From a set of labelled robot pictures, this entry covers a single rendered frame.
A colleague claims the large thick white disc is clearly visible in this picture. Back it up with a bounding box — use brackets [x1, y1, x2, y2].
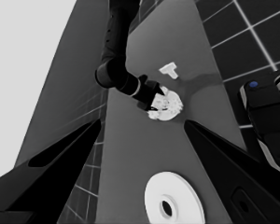
[144, 171, 206, 224]

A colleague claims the dark robot body block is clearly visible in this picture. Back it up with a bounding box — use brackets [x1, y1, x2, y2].
[238, 66, 280, 175]

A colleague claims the small white T-shaped piece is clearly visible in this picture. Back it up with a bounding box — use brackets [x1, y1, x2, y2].
[158, 62, 179, 80]

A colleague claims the small white toothed gear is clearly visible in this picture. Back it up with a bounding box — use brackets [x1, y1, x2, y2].
[151, 93, 168, 110]
[166, 91, 185, 113]
[147, 109, 161, 121]

